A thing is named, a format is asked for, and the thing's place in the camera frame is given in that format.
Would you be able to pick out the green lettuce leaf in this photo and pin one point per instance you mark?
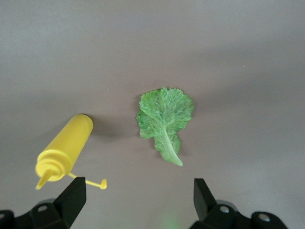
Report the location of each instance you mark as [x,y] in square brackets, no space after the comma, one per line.
[165,114]

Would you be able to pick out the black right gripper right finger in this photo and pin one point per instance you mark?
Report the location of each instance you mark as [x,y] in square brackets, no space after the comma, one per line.
[207,210]

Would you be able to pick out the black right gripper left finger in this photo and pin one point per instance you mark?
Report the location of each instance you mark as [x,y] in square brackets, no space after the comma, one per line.
[69,205]

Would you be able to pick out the yellow squeeze bottle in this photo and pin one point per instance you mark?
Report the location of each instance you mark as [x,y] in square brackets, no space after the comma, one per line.
[69,140]

